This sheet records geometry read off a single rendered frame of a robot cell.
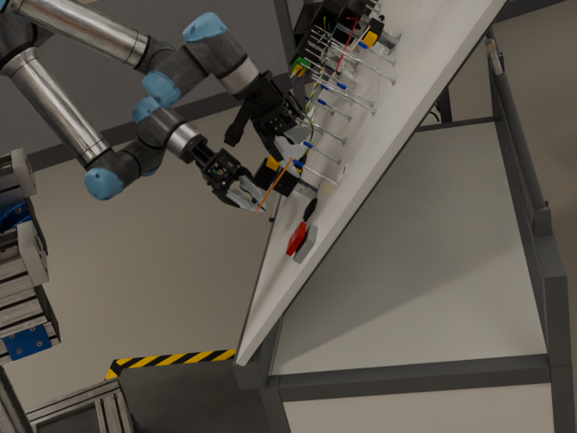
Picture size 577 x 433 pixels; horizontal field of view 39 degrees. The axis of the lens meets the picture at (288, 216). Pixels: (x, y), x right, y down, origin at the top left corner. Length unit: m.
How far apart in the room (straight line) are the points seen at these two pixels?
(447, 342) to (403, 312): 0.15
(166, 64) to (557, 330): 0.87
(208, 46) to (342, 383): 0.69
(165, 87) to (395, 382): 0.71
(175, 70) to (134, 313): 2.11
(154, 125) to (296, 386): 0.64
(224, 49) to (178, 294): 2.13
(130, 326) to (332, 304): 1.75
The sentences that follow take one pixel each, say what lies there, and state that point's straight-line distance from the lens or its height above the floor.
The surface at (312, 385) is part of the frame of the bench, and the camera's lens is 1.64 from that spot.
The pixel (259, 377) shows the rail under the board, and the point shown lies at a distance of 1.64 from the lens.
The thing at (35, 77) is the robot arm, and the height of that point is 1.40.
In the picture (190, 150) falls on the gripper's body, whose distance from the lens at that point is 1.76.
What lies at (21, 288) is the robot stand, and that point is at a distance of 1.79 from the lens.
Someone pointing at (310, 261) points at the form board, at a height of 1.08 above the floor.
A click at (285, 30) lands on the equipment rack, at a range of 2.58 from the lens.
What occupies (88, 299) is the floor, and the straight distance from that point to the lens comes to 3.77.
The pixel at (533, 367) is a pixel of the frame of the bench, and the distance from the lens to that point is 1.61.
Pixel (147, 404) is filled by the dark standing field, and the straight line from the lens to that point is 3.04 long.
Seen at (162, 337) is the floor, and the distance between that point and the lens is 3.34.
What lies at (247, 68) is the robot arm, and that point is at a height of 1.37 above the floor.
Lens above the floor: 1.85
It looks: 28 degrees down
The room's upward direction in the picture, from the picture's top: 13 degrees counter-clockwise
